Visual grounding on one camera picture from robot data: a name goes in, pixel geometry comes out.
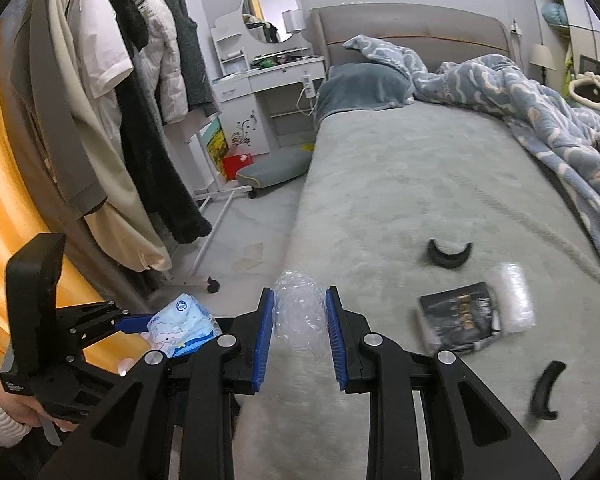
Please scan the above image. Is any white clothes rack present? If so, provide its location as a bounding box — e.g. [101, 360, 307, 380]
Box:
[165, 125, 253, 293]

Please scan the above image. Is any silver cylinder lamp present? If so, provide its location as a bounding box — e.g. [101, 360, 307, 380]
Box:
[281, 9, 305, 35]

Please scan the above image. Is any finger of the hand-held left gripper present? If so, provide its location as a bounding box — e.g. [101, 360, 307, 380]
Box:
[55, 301, 153, 349]

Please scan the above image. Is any table lamp with beige shade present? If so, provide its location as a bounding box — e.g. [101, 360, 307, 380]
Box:
[529, 44, 553, 83]

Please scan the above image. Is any crinkled clear plastic wrap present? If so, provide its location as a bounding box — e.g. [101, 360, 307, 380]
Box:
[272, 269, 328, 351]

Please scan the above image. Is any red box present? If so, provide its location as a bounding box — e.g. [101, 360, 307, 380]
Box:
[222, 152, 253, 181]

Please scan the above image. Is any white puffer jacket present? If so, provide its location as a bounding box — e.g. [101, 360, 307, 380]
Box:
[130, 0, 190, 126]

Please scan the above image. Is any bed with grey-green fleece sheet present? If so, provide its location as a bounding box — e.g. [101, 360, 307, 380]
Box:
[235, 90, 600, 480]

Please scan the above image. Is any orange curtain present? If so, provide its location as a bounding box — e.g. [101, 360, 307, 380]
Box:
[0, 20, 146, 376]

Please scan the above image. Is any taupe jacket with knit cuffs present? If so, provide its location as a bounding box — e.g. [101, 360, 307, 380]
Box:
[10, 0, 106, 221]

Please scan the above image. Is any white shirt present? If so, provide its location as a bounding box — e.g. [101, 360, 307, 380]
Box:
[72, 0, 135, 126]

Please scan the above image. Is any grey upholstered headboard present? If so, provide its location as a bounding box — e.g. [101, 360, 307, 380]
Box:
[310, 4, 512, 81]

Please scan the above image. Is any blue and white tissue pack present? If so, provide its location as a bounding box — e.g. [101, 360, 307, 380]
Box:
[147, 292, 222, 358]

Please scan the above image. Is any round mirror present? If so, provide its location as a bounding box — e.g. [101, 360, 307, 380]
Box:
[241, 0, 301, 45]

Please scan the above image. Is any light blue bundle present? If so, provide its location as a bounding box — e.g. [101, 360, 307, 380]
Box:
[540, 2, 570, 26]

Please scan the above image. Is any person's left hand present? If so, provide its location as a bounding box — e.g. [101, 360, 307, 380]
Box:
[2, 391, 80, 435]

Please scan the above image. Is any blue cloud-patterned fleece blanket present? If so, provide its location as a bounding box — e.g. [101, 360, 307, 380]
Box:
[343, 35, 600, 306]

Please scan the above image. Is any black packet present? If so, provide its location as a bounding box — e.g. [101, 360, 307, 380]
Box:
[417, 282, 503, 356]

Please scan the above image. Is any clear plastic bag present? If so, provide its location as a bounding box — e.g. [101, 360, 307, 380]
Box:
[489, 261, 537, 335]

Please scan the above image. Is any black office chair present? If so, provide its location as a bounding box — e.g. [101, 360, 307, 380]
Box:
[577, 55, 600, 91]

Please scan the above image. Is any grey floor cushion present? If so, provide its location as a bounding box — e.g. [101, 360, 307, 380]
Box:
[236, 147, 313, 191]

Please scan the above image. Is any cream coat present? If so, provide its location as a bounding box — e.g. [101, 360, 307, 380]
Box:
[45, 0, 173, 273]

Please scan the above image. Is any white wardrobe with black trim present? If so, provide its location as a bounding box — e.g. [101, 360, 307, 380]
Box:
[527, 0, 600, 126]

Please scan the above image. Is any white dressing table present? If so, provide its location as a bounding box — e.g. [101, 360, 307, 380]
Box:
[211, 12, 327, 161]

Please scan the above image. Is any blue-grey fleece pillow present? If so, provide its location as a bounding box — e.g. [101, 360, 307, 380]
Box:
[314, 63, 415, 126]

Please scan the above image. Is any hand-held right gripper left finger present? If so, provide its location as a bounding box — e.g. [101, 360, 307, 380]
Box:
[37, 287, 276, 480]

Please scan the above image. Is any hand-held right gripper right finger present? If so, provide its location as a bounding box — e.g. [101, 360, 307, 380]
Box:
[325, 286, 561, 480]

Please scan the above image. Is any black curved plastic piece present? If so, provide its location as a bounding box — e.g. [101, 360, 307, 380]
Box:
[426, 239, 474, 268]
[530, 360, 567, 421]

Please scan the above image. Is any dark grey knit vest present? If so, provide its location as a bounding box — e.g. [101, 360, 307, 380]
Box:
[152, 0, 221, 118]

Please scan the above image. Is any yellow picture board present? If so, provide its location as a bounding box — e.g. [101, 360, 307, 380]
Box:
[202, 117, 230, 181]

